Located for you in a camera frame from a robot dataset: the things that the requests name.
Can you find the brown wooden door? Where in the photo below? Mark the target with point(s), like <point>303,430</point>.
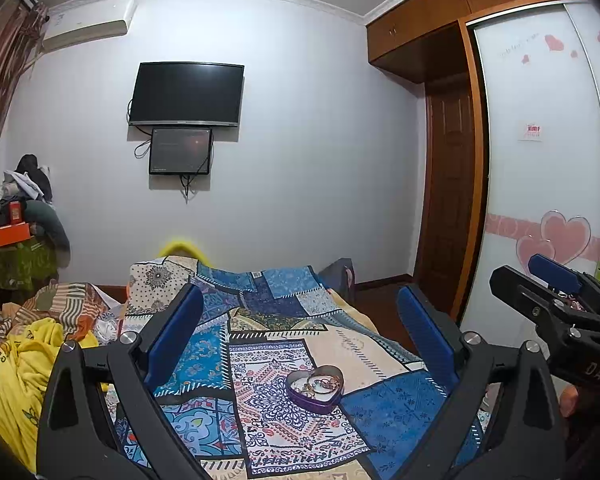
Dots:
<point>448,191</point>

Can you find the blue patchwork bedspread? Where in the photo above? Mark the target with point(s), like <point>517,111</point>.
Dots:
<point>281,379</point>

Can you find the yellow cloth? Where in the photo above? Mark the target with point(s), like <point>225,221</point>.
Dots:
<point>27,358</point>

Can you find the dark clothes pile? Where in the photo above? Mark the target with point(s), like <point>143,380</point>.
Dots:
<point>26,195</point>

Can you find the white air conditioner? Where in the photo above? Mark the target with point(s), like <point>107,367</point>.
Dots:
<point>98,20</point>

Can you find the white wardrobe sliding door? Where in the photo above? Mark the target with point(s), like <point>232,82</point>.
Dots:
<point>541,76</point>

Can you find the small wall monitor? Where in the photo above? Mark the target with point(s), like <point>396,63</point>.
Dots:
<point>180,151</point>

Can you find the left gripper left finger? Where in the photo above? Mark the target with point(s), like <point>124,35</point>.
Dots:
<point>76,438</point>

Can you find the purple heart-shaped tin box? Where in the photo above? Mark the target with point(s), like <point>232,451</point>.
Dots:
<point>319,404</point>

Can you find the striped curtain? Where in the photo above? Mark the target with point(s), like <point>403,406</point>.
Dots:
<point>20,33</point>

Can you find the wooden overhead cabinet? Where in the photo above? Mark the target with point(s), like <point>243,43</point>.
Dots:
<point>420,40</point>

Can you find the orange box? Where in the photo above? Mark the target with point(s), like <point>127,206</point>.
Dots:
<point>14,234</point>

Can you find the striped patterned blanket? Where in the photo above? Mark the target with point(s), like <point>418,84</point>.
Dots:
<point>80,308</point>

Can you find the green patterned cloth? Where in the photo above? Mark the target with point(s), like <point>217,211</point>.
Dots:
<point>27,265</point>

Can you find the yellow pillow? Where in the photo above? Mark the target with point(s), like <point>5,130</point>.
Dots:
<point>184,248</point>

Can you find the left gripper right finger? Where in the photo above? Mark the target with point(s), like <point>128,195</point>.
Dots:
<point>500,418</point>

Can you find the black wall television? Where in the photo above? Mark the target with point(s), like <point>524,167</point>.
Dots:
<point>187,93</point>

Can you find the red gold bangle in tin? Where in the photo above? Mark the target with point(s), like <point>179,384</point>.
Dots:
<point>323,385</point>

